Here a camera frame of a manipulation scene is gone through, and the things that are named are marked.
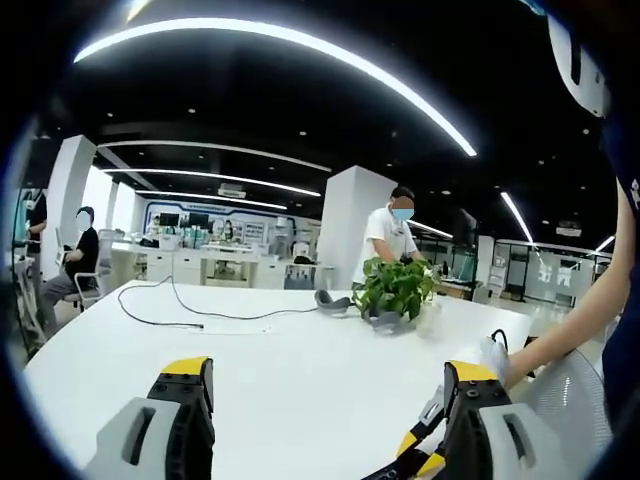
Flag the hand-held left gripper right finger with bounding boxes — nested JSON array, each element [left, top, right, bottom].
[[443, 360, 567, 480]]

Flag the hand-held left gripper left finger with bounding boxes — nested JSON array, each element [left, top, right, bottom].
[[84, 355, 217, 480]]

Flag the grey mesh chair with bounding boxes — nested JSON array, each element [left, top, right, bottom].
[[507, 347, 614, 480]]

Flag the brown wooden table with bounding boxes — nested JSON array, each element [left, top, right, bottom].
[[433, 278, 484, 302]]

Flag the grey headset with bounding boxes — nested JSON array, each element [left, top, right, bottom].
[[313, 288, 353, 319], [368, 309, 417, 336]]

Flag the person's dark blue shirt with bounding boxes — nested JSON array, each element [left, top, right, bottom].
[[597, 0, 640, 441]]

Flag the green potted plant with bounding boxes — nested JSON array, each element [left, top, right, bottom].
[[351, 256, 442, 324]]

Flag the straight ceiling light strip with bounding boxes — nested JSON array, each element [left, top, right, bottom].
[[500, 191, 536, 245]]

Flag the white cabinet counter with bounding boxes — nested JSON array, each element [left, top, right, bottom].
[[110, 234, 321, 292]]

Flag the white office chair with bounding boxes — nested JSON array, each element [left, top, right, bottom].
[[73, 228, 114, 312]]

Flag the white square pillar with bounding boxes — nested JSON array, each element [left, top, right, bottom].
[[318, 165, 399, 292], [46, 133, 97, 281]]

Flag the white worn device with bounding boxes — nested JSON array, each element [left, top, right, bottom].
[[547, 0, 614, 119]]

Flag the curved ceiling light strip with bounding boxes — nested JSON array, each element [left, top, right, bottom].
[[73, 17, 479, 158]]

